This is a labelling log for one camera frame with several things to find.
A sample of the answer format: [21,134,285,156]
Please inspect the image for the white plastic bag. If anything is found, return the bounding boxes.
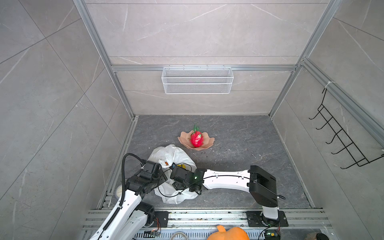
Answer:
[147,144,199,205]

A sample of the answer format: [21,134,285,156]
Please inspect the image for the pink dragon fruit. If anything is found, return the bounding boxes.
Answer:
[190,125,204,148]

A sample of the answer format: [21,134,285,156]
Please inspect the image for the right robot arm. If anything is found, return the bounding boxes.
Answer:
[170,164,280,222]

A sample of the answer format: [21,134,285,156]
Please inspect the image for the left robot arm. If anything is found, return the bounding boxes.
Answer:
[91,162,167,240]

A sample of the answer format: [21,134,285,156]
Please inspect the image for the pink scalloped bowl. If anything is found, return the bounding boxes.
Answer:
[178,131,215,151]

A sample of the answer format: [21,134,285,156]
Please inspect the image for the orange pumpkin toy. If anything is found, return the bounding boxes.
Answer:
[207,225,250,240]

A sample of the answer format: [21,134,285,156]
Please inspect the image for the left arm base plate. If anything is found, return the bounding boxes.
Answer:
[145,211,170,228]

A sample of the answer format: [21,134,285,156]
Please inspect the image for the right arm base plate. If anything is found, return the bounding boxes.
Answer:
[246,211,289,227]

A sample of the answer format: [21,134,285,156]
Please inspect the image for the white wire mesh basket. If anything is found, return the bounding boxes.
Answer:
[162,67,234,95]

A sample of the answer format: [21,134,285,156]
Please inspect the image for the black wire hook rack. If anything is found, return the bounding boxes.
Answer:
[309,88,384,170]

